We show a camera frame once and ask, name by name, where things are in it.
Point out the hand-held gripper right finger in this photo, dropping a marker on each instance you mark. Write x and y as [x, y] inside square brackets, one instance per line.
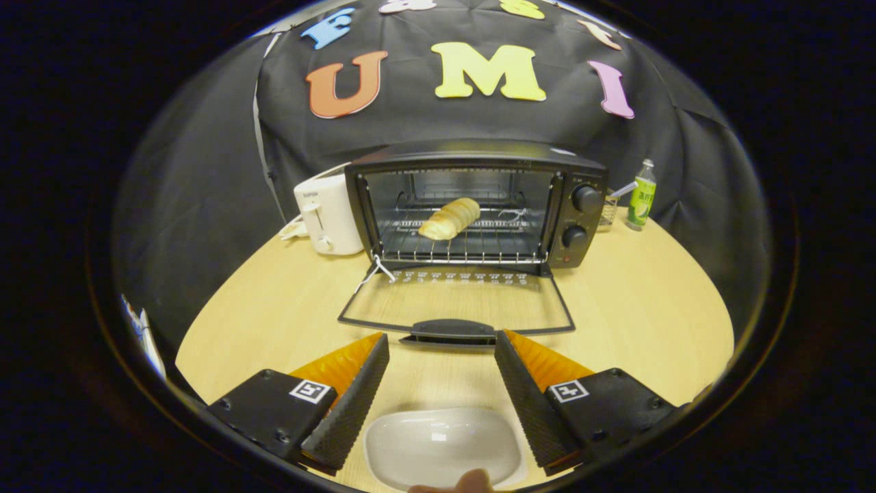
[530, 411]

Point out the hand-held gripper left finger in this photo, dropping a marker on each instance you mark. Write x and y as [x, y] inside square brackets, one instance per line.
[349, 411]

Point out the black toaster oven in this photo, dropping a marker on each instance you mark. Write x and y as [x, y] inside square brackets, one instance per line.
[582, 226]

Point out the golden bread roll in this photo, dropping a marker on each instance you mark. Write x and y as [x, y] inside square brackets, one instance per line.
[450, 219]

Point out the white pop-up toaster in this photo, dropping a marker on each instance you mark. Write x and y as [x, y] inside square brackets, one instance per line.
[332, 219]

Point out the white plate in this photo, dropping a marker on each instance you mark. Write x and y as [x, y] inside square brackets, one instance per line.
[438, 445]

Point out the metal mesh holder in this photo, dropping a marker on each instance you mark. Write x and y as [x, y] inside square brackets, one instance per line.
[606, 213]

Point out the white and blue object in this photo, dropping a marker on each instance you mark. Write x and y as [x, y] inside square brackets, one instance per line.
[147, 335]

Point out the green drink bottle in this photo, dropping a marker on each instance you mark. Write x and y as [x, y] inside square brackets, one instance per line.
[641, 202]

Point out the black backdrop cloth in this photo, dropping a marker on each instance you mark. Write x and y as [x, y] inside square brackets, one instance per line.
[205, 171]

